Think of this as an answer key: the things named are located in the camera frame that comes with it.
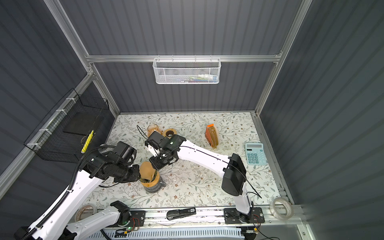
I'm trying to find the wooden ring holder near pitcher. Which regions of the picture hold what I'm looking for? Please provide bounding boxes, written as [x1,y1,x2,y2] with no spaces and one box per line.
[163,129,178,139]

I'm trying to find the tape roll left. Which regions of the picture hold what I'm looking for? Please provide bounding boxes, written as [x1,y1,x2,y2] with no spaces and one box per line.
[74,204,98,222]

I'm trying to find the green glass dripper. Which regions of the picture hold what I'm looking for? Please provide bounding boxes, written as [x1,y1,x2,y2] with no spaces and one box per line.
[140,178,155,184]

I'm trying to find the clear tape roll right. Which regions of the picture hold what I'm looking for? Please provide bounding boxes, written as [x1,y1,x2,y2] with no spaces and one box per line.
[269,197,294,221]

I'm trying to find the teal calculator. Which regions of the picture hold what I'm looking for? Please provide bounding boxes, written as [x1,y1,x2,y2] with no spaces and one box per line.
[245,142,267,166]

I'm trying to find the yellow marker pen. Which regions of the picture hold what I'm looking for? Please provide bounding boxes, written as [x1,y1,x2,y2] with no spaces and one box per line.
[81,130,95,154]

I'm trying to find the white wire mesh basket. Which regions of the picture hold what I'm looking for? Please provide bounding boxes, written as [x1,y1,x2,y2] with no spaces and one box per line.
[153,58,222,85]

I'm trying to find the orange glass pitcher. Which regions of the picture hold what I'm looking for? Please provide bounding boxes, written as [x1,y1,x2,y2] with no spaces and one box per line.
[147,124,163,137]

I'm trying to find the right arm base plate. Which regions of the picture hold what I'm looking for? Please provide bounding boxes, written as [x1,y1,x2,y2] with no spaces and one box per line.
[224,207,265,225]

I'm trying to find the black wire basket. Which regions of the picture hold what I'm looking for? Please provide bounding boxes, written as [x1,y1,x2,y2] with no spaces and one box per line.
[24,92,115,163]

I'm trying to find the orange coffee filter holder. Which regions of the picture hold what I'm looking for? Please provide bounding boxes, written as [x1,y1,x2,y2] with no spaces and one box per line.
[205,124,219,149]

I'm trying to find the grey glass pitcher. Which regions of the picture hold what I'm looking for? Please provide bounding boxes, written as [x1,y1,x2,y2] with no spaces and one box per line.
[145,180,167,194]

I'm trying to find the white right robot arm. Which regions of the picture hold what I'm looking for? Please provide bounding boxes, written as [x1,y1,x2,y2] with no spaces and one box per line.
[145,132,252,223]

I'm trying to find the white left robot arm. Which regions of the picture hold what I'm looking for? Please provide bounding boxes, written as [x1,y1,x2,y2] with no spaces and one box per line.
[14,146,141,240]

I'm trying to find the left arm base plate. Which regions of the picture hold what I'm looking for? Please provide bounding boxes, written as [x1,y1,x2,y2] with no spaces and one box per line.
[108,211,146,228]

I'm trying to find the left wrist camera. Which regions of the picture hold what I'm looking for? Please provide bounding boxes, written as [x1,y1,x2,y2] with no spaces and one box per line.
[112,141,137,166]

